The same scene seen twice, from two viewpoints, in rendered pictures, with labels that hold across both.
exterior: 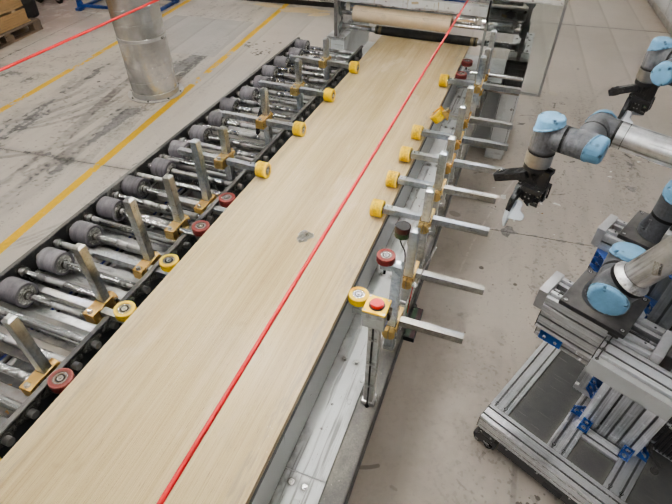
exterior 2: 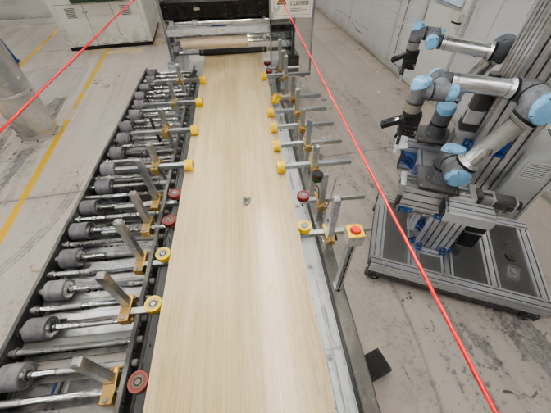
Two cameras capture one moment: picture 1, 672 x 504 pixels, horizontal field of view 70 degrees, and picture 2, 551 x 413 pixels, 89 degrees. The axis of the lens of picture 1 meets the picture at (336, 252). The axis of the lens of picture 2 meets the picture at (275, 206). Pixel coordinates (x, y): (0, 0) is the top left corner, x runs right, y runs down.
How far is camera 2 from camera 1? 0.67 m
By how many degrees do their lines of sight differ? 19
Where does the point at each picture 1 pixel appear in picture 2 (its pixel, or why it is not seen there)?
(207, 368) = (244, 317)
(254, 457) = (316, 361)
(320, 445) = (322, 327)
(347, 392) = (316, 287)
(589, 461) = (429, 263)
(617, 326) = (453, 190)
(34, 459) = not seen: outside the picture
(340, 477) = (352, 341)
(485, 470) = (379, 291)
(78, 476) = not seen: outside the picture
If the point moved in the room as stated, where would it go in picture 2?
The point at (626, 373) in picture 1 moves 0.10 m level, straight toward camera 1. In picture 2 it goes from (465, 214) to (466, 226)
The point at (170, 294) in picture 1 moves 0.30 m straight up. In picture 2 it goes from (181, 277) to (162, 243)
